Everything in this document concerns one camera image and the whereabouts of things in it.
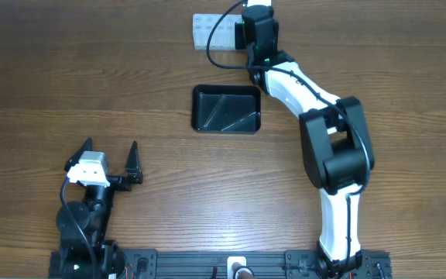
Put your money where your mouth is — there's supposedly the black cable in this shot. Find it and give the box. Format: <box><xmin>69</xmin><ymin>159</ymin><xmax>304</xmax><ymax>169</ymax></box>
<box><xmin>205</xmin><ymin>0</ymin><xmax>274</xmax><ymax>72</ymax></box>
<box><xmin>59</xmin><ymin>176</ymin><xmax>100</xmax><ymax>279</ymax></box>

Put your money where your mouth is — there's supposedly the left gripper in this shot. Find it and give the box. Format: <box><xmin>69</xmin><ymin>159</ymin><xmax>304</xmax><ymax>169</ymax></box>
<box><xmin>63</xmin><ymin>136</ymin><xmax>144</xmax><ymax>192</ymax></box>

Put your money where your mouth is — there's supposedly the mounting rail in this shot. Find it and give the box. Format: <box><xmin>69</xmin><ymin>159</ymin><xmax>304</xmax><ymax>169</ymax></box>
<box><xmin>48</xmin><ymin>248</ymin><xmax>393</xmax><ymax>279</ymax></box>

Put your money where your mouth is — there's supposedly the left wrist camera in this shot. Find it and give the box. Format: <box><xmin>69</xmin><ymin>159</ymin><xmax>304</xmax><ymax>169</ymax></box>
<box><xmin>66</xmin><ymin>150</ymin><xmax>111</xmax><ymax>188</ymax></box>

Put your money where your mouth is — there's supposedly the black tray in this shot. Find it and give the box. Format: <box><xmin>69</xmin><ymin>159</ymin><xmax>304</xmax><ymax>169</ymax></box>
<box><xmin>190</xmin><ymin>84</ymin><xmax>262</xmax><ymax>135</ymax></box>

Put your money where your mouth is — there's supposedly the clear test tube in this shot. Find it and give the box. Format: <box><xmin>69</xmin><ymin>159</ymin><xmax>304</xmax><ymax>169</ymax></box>
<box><xmin>202</xmin><ymin>94</ymin><xmax>227</xmax><ymax>131</ymax></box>
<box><xmin>221</xmin><ymin>111</ymin><xmax>259</xmax><ymax>132</ymax></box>

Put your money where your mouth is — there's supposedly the white test tube rack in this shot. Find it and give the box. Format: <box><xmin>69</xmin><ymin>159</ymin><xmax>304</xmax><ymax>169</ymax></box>
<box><xmin>191</xmin><ymin>13</ymin><xmax>247</xmax><ymax>52</ymax></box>

